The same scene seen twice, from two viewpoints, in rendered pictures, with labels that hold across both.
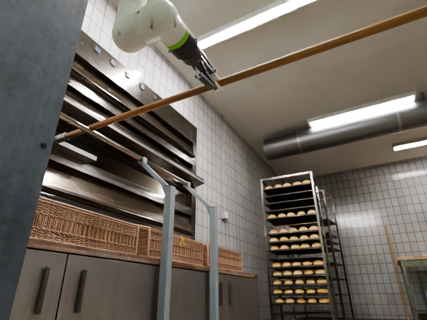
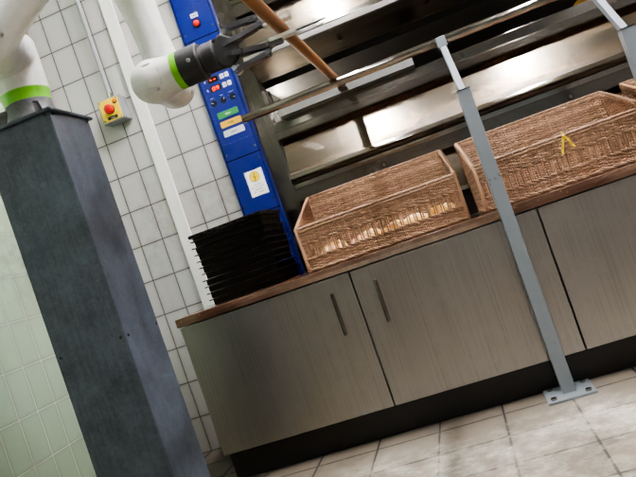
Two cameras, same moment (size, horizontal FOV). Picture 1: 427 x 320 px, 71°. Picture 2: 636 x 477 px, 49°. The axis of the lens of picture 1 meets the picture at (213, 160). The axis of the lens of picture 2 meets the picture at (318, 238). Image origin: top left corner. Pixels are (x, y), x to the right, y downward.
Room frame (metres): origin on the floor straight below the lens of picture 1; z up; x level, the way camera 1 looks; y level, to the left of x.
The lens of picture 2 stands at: (0.37, -1.57, 0.64)
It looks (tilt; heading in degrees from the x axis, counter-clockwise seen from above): 1 degrees up; 72
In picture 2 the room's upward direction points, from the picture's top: 19 degrees counter-clockwise
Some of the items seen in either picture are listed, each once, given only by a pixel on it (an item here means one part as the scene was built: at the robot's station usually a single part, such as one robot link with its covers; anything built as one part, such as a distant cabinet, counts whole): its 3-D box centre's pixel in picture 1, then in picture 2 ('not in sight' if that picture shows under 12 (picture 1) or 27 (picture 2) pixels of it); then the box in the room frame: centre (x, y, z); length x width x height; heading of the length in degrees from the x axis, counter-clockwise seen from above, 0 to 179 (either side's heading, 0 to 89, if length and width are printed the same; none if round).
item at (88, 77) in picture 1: (131, 106); not in sight; (1.98, 0.65, 1.80); 1.79 x 0.11 x 0.19; 151
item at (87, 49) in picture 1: (131, 87); not in sight; (1.99, 0.67, 1.99); 1.80 x 0.08 x 0.21; 151
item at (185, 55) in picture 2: (182, 44); (195, 64); (0.74, 0.10, 1.18); 0.12 x 0.06 x 0.09; 61
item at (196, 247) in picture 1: (147, 242); (547, 147); (1.86, 0.41, 0.72); 0.56 x 0.49 x 0.28; 152
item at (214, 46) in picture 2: (194, 58); (220, 53); (0.81, 0.06, 1.17); 0.09 x 0.07 x 0.08; 151
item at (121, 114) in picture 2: not in sight; (114, 111); (0.64, 1.34, 1.46); 0.10 x 0.07 x 0.10; 151
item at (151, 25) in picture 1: (162, 23); (159, 79); (0.66, 0.16, 1.18); 0.14 x 0.13 x 0.11; 151
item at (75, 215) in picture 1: (58, 222); (379, 206); (1.34, 0.70, 0.72); 0.56 x 0.49 x 0.28; 153
